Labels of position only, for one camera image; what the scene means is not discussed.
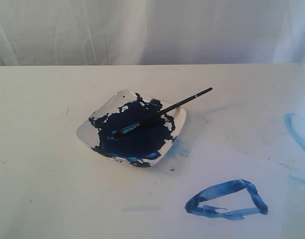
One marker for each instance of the black paintbrush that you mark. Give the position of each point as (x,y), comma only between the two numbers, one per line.
(134,126)

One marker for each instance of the white square paint dish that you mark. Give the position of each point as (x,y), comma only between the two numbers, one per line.
(143,147)

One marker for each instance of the white paper sheet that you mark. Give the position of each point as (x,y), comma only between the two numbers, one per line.
(224,194)

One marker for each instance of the white backdrop curtain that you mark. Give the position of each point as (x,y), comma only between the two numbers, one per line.
(134,32)

